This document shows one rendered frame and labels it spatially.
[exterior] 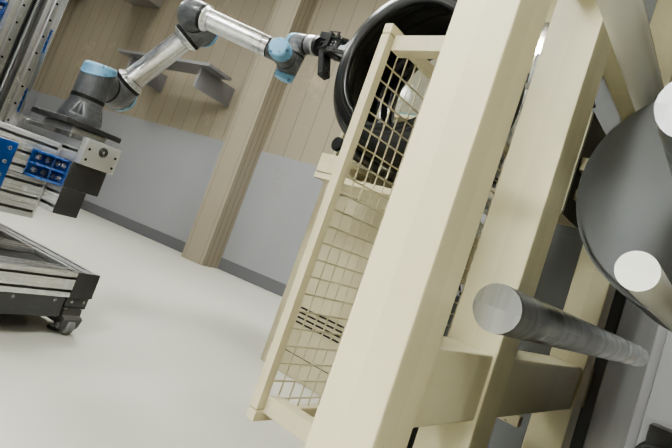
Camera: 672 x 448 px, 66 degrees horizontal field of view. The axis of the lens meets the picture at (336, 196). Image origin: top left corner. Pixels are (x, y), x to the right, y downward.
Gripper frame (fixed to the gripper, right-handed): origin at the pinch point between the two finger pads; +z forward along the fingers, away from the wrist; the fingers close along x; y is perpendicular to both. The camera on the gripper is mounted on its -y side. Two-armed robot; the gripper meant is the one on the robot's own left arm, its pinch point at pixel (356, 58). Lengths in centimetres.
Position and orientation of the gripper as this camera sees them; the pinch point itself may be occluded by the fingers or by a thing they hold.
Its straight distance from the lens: 183.8
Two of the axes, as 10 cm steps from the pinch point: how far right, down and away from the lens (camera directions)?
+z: 7.0, 2.9, -6.5
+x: 5.9, 2.7, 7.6
